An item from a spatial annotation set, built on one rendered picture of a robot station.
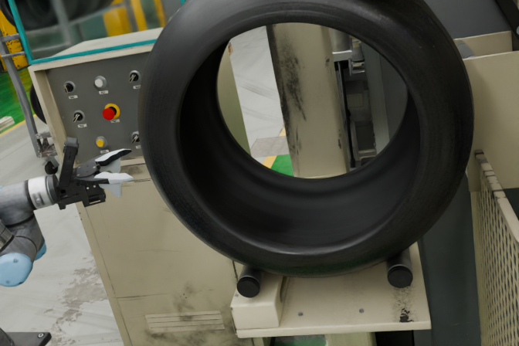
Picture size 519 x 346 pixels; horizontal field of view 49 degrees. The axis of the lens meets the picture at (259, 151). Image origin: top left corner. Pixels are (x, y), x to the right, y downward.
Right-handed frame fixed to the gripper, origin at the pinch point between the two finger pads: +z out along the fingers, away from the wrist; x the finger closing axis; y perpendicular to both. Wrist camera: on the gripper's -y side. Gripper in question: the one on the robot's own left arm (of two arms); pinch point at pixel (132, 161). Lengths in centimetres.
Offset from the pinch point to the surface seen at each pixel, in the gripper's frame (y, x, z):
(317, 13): -39, 47, 36
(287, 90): -11.8, 9.0, 38.7
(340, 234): 10, 36, 39
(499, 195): -1, 52, 64
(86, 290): 124, -119, -54
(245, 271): 8.7, 41.0, 18.1
